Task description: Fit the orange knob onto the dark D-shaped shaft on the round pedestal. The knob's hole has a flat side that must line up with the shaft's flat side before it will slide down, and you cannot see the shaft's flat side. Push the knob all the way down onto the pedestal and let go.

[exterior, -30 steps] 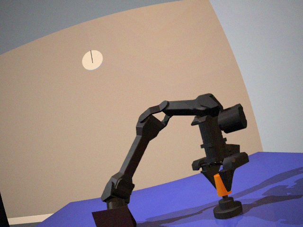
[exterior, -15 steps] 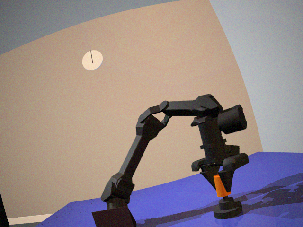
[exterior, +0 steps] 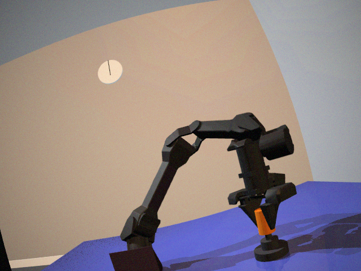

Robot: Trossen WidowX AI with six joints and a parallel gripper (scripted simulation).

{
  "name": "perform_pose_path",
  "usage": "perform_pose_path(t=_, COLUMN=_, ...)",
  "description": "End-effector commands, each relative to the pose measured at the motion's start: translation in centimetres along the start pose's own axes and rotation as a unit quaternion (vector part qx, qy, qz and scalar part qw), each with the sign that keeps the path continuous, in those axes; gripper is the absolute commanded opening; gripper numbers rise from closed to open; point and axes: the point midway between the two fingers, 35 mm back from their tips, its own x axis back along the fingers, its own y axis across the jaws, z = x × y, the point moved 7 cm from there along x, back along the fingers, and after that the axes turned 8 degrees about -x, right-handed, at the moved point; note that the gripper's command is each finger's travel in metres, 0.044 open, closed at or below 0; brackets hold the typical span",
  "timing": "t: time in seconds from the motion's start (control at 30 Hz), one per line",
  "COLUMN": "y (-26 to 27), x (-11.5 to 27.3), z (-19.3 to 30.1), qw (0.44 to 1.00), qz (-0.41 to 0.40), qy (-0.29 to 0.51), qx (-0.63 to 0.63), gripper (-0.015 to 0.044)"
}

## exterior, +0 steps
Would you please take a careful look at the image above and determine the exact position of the orange knob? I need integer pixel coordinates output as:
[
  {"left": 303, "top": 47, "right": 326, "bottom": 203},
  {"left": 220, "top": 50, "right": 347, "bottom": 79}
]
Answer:
[{"left": 254, "top": 208, "right": 276, "bottom": 235}]

